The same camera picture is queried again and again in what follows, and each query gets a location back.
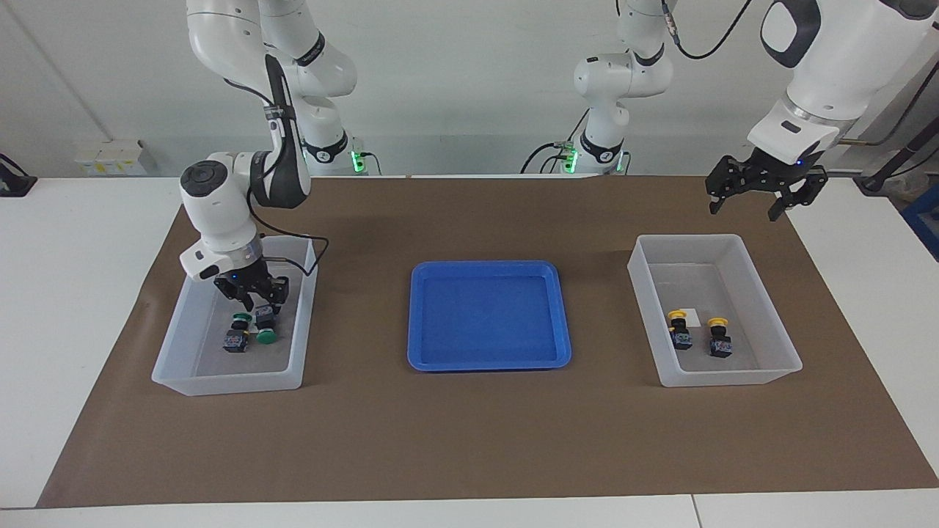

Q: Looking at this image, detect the green push button switch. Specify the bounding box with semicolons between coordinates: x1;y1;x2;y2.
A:
223;312;252;354
252;304;280;346

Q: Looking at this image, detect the yellow push button switch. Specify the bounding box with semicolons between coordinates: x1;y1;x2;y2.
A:
707;316;734;359
666;309;695;351

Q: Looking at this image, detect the translucent white plastic box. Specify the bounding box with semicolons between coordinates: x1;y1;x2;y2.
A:
150;235;320;397
627;234;804;389

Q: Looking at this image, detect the black stand pole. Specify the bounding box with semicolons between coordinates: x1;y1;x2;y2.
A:
854;120;939;194

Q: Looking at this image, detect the blue crate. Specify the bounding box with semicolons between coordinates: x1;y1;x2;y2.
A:
900;183;939;262

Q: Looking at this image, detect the blue plastic tray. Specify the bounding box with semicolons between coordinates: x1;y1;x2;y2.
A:
407;260;573;373

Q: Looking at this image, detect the brown table mat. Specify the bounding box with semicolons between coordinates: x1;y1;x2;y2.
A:
37;175;939;509

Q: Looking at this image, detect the black desk object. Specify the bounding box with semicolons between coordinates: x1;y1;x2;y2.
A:
0;153;38;198

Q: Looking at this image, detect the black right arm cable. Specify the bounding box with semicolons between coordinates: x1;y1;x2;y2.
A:
248;81;329;279

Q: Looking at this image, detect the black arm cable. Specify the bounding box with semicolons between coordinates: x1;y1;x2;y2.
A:
248;81;329;279
659;0;758;61

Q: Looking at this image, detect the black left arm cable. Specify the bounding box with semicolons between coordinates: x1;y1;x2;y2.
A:
659;0;758;61

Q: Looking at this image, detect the white wall outlet strip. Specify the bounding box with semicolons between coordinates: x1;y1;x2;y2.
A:
73;139;145;177

